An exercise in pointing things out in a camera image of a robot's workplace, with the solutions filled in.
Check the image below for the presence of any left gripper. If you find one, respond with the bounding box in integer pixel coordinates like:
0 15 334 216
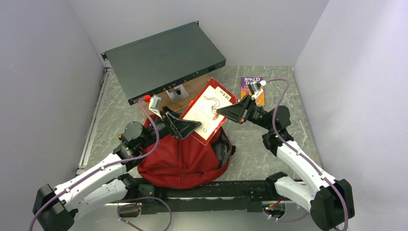
139 105 201 149

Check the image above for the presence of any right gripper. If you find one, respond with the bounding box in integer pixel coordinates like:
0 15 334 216
217 94 274 132

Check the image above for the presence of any red bordered book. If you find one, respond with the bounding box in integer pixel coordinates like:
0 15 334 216
181 78 238 145

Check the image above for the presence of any red student backpack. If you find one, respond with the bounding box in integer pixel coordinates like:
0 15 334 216
137 128 236 190

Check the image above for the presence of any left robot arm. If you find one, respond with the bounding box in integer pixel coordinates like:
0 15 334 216
29 109 201 231

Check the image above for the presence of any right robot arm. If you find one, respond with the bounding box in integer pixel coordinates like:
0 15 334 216
217 95 355 231

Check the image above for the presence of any orange Roald Dahl book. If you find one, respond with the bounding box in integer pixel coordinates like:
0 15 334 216
240 77 266 106

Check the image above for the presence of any wooden board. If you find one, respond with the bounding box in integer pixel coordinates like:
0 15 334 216
141 74 210 112

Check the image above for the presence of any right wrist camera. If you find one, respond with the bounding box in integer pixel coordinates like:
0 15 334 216
248 80 267 100

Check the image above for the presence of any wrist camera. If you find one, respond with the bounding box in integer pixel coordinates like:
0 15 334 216
144 95 162 118
248 80 267 100

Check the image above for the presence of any metal stand bracket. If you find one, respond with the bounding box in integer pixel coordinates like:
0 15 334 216
166 84 189 103

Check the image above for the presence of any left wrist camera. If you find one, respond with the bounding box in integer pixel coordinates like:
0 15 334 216
144 95 162 118

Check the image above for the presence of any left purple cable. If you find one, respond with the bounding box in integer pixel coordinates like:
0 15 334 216
28 97 160 231

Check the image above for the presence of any purple cable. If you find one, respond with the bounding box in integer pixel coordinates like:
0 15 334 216
263 78 350 231
28 97 160 231

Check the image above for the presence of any grey rack-mount device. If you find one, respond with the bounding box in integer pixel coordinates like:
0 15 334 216
101 21 226 105

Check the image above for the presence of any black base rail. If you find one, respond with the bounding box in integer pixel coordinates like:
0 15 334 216
117 178 289 215

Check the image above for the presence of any aluminium frame rail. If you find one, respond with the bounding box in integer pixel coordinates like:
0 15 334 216
75 67 114 176

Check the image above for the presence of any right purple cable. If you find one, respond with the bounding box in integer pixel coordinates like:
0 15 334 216
263 78 350 231

